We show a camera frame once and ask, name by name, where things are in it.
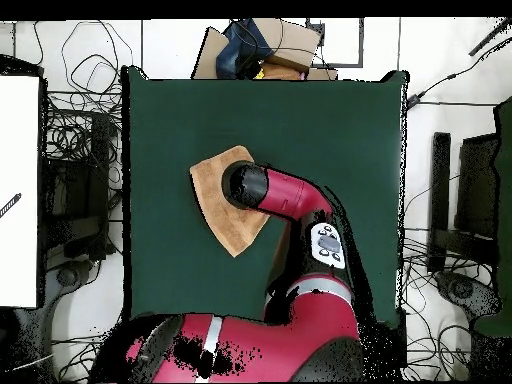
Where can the brown cardboard box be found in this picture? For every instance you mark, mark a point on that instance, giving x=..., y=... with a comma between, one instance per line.
x=296, y=44

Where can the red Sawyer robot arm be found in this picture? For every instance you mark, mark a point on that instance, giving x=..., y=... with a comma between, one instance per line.
x=288, y=196

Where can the flat brown cardboard sheet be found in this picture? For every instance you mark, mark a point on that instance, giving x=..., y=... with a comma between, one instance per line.
x=208, y=60

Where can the grey square floor frame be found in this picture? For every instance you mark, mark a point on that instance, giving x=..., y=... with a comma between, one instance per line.
x=340, y=65

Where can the black stand base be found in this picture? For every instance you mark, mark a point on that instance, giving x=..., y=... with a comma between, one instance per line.
x=66, y=276
x=464, y=288

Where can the black equipment rack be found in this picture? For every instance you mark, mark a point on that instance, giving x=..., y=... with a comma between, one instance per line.
x=76, y=200

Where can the dark green table cloth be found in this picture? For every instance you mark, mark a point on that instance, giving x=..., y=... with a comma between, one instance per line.
x=180, y=120

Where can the black rod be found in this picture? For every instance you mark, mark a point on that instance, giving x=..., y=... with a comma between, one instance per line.
x=490, y=40

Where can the white panel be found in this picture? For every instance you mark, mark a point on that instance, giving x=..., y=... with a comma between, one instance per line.
x=20, y=160

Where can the orange terry towel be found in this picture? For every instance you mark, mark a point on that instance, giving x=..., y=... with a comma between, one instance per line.
x=212, y=192

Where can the black chair frame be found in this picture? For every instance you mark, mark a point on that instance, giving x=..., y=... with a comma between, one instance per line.
x=476, y=188

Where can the blue jeans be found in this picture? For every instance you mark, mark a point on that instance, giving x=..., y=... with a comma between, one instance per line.
x=232, y=60

